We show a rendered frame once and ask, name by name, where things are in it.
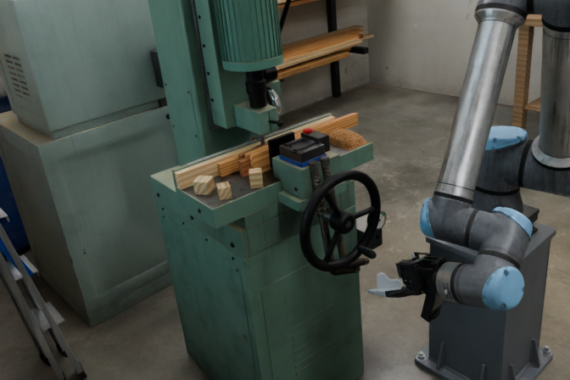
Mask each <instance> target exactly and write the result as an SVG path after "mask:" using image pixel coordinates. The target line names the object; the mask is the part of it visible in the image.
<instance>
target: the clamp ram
mask: <svg viewBox="0 0 570 380"><path fill-rule="evenodd" d="M293 140H295V136H294V132H293V131H291V132H288V133H285V134H283V135H281V136H278V137H274V138H272V139H269V140H268V148H269V155H270V162H271V168H272V169H273V166H272V158H273V157H276V156H278V155H280V148H279V146H280V145H282V144H283V143H288V142H291V141H293Z"/></svg>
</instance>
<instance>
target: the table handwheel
mask: <svg viewBox="0 0 570 380"><path fill-rule="evenodd" d="M349 180H355V181H358V182H361V183H362V184H363V185H364V186H365V187H366V189H367V191H368V192H369V195H370V199H371V207H368V208H366V209H364V210H361V211H358V212H356V213H354V214H351V213H349V212H348V211H346V210H342V209H339V208H338V206H337V205H336V204H335V203H334V201H333V198H332V196H331V195H330V193H329V191H330V190H331V189H333V188H334V187H335V186H337V185H338V184H339V183H341V182H345V181H349ZM324 197H325V199H326V201H327V202H328V204H329V205H330V207H331V209H330V208H328V207H327V206H326V207H325V208H326V209H325V212H324V214H323V219H324V220H325V221H328V222H329V225H330V227H331V228H332V229H333V230H335V232H334V234H333V236H332V241H331V243H330V245H329V248H328V250H327V253H326V255H325V258H324V260H321V259H320V258H318V257H317V256H316V254H315V252H314V250H313V248H312V246H311V241H310V229H311V224H312V221H313V218H314V215H316V216H318V212H317V207H318V206H319V204H320V202H321V201H322V200H323V198H324ZM369 213H371V214H370V219H369V222H368V225H367V228H366V230H365V233H364V235H363V236H362V238H361V240H360V241H359V242H358V244H357V245H356V246H355V247H354V248H353V249H352V250H351V251H350V252H349V253H348V254H347V255H345V256H344V257H343V258H341V259H339V260H335V261H330V259H331V257H332V255H333V250H334V249H335V246H336V244H337V242H338V239H339V237H340V234H341V233H342V234H347V233H349V232H350V231H351V230H352V229H353V228H354V226H355V219H357V218H359V217H361V216H363V215H367V214H369ZM380 213H381V199H380V194H379V191H378V189H377V185H376V183H375V182H374V181H373V180H372V179H371V178H370V177H369V176H368V175H367V174H366V173H364V172H362V171H359V170H343V171H340V172H338V173H336V174H334V175H332V176H330V177H329V178H327V179H326V180H325V181H324V182H323V183H322V184H321V185H320V186H319V187H318V188H317V189H316V190H315V192H314V193H313V194H312V196H311V197H310V200H309V202H308V204H307V205H306V207H305V211H304V213H303V216H302V220H301V223H300V229H299V241H300V246H301V249H302V252H303V254H304V257H305V258H306V260H307V261H308V262H309V263H310V264H311V265H312V266H313V267H315V268H316V269H318V270H320V271H339V270H341V269H343V268H345V267H347V266H349V265H351V264H352V263H353V262H355V261H356V260H357V259H358V258H359V257H360V256H361V255H362V253H361V252H360V251H358V247H359V246H363V247H366V248H367V247H368V245H369V244H370V242H371V240H372V239H373V237H374V234H375V232H376V230H377V226H378V222H379V218H380Z"/></svg>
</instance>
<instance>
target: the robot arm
mask: <svg viewBox="0 0 570 380"><path fill-rule="evenodd" d="M529 14H542V19H541V21H542V24H543V36H542V65H541V94H540V123H539V135H538V136H537V137H536V138H535V139H534V140H532V139H528V133H527V132H526V131H525V130H523V129H522V128H519V127H515V126H492V122H493V118H494V115H495V109H496V106H497V103H498V99H499V96H500V89H501V86H502V82H503V79H504V76H505V73H506V66H507V63H508V59H509V56H510V52H511V47H512V43H513V40H514V36H515V33H516V29H518V28H519V27H521V26H523V25H524V24H525V21H526V18H527V16H528V15H529ZM474 18H475V20H476V21H477V22H478V28H477V32H476V36H475V39H474V43H473V46H472V51H471V55H470V59H469V62H468V66H467V72H466V74H465V78H464V81H463V85H462V89H461V95H460V97H459V101H458V104H457V108H456V112H455V118H454V120H453V124H452V127H451V131H450V137H449V140H448V143H447V147H446V150H445V154H444V160H443V163H442V166H441V170H440V173H439V179H438V183H437V186H436V188H435V190H434V193H433V197H432V198H431V197H430V198H426V199H425V201H424V203H423V205H422V209H421V214H420V228H421V230H422V233H423V234H424V235H426V236H429V237H431V238H434V239H436V240H442V241H445V242H448V243H453V244H457V245H460V246H463V247H466V248H470V249H473V250H477V251H478V255H477V257H476V259H475V261H474V264H468V263H458V262H446V259H445V258H441V257H432V256H431V254H430V253H420V252H414V254H411V255H412V260H411V259H408V260H402V261H400V262H399V263H395V264H396V267H397V272H398V274H399V278H402V280H403V283H404V284H405V287H402V282H401V281H400V280H399V279H389V278H388V277H387V276H386V275H385V274H384V273H378V274H377V288H373V289H368V293H372V294H375V295H378V296H383V297H387V298H402V297H407V296H411V295H421V294H423V293H424V294H426V297H425V300H424V305H423V308H422V314H421V317H422V318H423V319H424V320H426V321H427V322H430V321H431V320H434V319H436V318H437V317H438V315H439V312H440V309H441V305H442V302H443V300H444V301H447V302H451V303H457V304H462V305H472V306H477V307H482V308H487V309H489V310H512V309H513V308H515V307H516V306H517V305H518V304H519V303H520V301H521V299H522V297H523V292H524V291H523V289H524V280H523V275H522V274H521V272H520V268H521V265H522V262H523V257H524V255H525V252H526V249H527V246H528V243H529V242H530V240H531V233H532V230H533V225H532V223H531V221H530V220H529V219H528V218H527V217H526V216H525V215H524V214H523V210H524V207H523V201H522V197H521V194H520V187H523V188H527V189H532V190H535V191H540V192H544V193H551V194H555V195H560V196H563V197H566V198H570V0H478V3H477V6H476V9H475V12H474ZM491 126H492V127H491ZM419 254H425V256H423V257H422V258H419Z"/></svg>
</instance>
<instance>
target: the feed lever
mask: <svg viewBox="0 0 570 380"><path fill-rule="evenodd" d="M290 3H291V0H287V1H286V3H285V6H284V10H283V12H282V17H281V20H280V29H281V33H282V28H283V26H284V22H285V19H286V17H287V14H288V9H289V6H290ZM263 74H264V79H265V82H266V83H268V82H271V81H275V80H276V79H277V68H276V66H275V67H272V68H270V69H267V70H263Z"/></svg>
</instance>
